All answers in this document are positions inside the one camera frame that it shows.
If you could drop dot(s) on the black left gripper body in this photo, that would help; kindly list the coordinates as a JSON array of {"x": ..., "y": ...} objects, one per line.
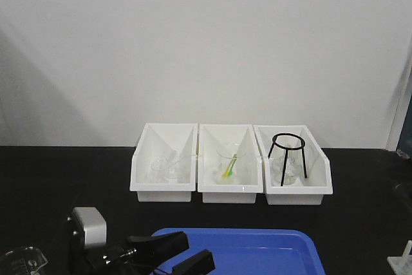
[{"x": 118, "y": 259}]

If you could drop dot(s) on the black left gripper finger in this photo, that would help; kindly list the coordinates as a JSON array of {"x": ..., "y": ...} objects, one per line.
[
  {"x": 200, "y": 263},
  {"x": 158, "y": 248}
]

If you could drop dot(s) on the white test tube rack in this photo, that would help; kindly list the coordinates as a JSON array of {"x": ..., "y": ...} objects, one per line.
[{"x": 401, "y": 265}]

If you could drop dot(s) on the grey pegboard drying rack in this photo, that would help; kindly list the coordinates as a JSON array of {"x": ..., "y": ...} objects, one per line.
[{"x": 404, "y": 144}]

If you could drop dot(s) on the blue plastic tray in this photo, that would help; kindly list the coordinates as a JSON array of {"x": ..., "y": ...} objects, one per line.
[{"x": 251, "y": 251}]

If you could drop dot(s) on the glassware in left bin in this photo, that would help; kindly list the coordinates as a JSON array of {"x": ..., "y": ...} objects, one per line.
[{"x": 165, "y": 170}]

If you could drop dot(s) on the left white storage bin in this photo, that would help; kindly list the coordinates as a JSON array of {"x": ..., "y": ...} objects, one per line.
[{"x": 161, "y": 140}]

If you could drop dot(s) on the white storage bin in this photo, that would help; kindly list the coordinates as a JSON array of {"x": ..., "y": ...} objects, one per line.
[
  {"x": 304, "y": 191},
  {"x": 161, "y": 140},
  {"x": 251, "y": 173}
]

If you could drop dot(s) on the glass beaker on counter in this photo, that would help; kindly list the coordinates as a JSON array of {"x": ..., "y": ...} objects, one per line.
[{"x": 26, "y": 260}]

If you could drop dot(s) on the middle white storage bin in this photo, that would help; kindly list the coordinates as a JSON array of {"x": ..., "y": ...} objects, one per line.
[{"x": 251, "y": 173}]

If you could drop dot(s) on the glass beaker in middle bin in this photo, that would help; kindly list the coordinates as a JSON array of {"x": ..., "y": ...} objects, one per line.
[{"x": 224, "y": 153}]

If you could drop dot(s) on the green plastic spatula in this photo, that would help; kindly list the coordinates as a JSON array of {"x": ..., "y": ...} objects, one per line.
[{"x": 229, "y": 169}]

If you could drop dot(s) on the glass alcohol lamp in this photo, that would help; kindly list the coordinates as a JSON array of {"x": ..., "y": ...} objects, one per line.
[{"x": 291, "y": 172}]

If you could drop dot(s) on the right white storage bin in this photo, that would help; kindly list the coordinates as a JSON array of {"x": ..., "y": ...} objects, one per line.
[{"x": 304, "y": 191}]

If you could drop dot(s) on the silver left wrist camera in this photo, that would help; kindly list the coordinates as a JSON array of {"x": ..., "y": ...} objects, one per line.
[{"x": 89, "y": 228}]

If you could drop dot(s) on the black wire tripod stand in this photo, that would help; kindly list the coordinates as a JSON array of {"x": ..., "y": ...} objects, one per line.
[{"x": 289, "y": 143}]

